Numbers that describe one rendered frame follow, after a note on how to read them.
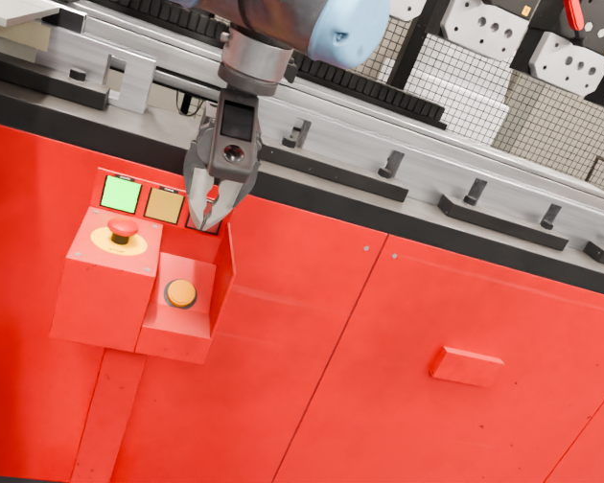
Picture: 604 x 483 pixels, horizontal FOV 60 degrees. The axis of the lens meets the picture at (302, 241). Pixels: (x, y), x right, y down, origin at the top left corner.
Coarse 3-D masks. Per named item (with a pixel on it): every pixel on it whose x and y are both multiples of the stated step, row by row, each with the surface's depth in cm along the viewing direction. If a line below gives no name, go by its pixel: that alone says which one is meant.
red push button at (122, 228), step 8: (112, 224) 67; (120, 224) 68; (128, 224) 68; (136, 224) 70; (112, 232) 68; (120, 232) 67; (128, 232) 68; (136, 232) 69; (112, 240) 69; (120, 240) 69
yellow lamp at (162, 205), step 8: (152, 192) 76; (160, 192) 76; (152, 200) 77; (160, 200) 77; (168, 200) 77; (176, 200) 77; (152, 208) 77; (160, 208) 77; (168, 208) 78; (176, 208) 78; (152, 216) 78; (160, 216) 78; (168, 216) 78; (176, 216) 78
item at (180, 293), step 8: (184, 280) 76; (168, 288) 75; (176, 288) 74; (184, 288) 75; (192, 288) 75; (168, 296) 74; (176, 296) 74; (184, 296) 74; (192, 296) 75; (176, 304) 74; (184, 304) 74
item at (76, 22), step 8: (48, 0) 85; (64, 8) 84; (48, 16) 84; (56, 16) 84; (64, 16) 85; (72, 16) 85; (80, 16) 85; (56, 24) 85; (64, 24) 85; (72, 24) 85; (80, 24) 86; (80, 32) 86
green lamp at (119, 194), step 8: (112, 184) 75; (120, 184) 75; (128, 184) 75; (136, 184) 75; (112, 192) 75; (120, 192) 75; (128, 192) 75; (136, 192) 76; (104, 200) 75; (112, 200) 76; (120, 200) 76; (128, 200) 76; (120, 208) 76; (128, 208) 76
